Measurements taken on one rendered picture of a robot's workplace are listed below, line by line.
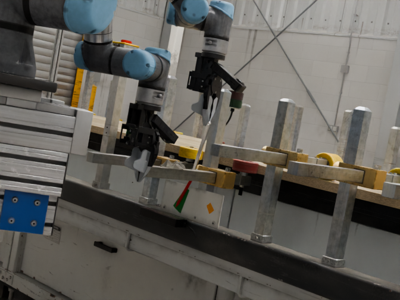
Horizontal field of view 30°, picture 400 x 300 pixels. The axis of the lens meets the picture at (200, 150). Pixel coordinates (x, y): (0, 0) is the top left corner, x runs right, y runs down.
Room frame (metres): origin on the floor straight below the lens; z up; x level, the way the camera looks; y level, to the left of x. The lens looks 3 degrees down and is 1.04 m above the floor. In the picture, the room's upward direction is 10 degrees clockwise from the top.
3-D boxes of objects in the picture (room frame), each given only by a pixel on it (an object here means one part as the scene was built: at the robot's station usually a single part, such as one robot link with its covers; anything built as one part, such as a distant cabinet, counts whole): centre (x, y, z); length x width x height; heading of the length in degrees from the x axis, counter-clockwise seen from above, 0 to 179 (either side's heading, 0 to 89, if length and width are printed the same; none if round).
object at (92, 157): (2.38, 0.17, 0.84); 0.43 x 0.03 x 0.04; 135
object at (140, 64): (1.94, 0.20, 1.12); 0.11 x 0.11 x 0.08; 76
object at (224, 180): (2.27, -0.06, 0.85); 0.13 x 0.06 x 0.05; 45
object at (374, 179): (1.92, -0.41, 0.95); 0.13 x 0.06 x 0.05; 45
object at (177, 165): (2.13, 0.06, 0.87); 0.09 x 0.07 x 0.02; 135
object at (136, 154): (2.04, 0.17, 0.86); 0.06 x 0.03 x 0.09; 136
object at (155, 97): (2.03, 0.16, 1.05); 0.08 x 0.08 x 0.05
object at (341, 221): (1.94, -0.40, 0.88); 0.03 x 0.03 x 0.48; 45
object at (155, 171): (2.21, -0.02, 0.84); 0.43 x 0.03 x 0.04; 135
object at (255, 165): (2.34, -0.15, 0.85); 0.08 x 0.08 x 0.11
